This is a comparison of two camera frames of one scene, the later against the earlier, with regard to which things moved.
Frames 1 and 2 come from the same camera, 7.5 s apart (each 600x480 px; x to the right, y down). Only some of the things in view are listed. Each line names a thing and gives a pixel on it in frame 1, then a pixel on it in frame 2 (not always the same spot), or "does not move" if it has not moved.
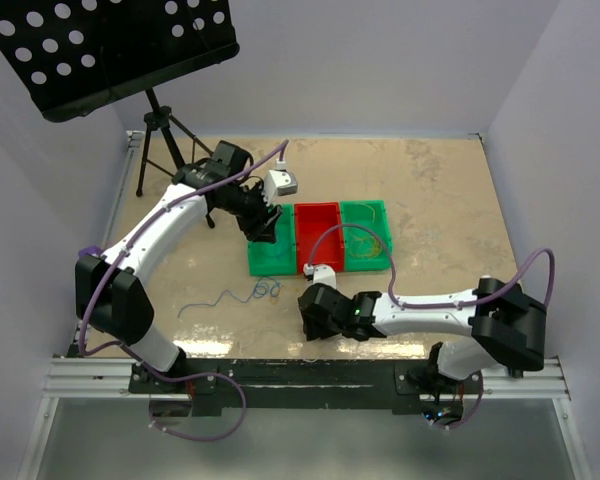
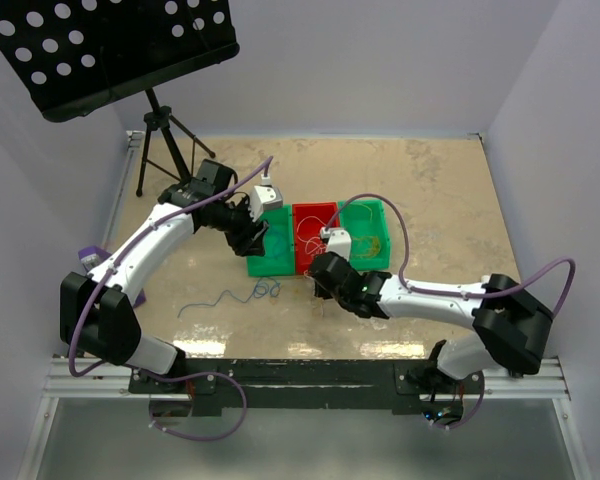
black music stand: [65, 56] does not move
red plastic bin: [311, 221] does not move
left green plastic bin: [279, 258] does not move
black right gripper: [314, 329] to [321, 292]
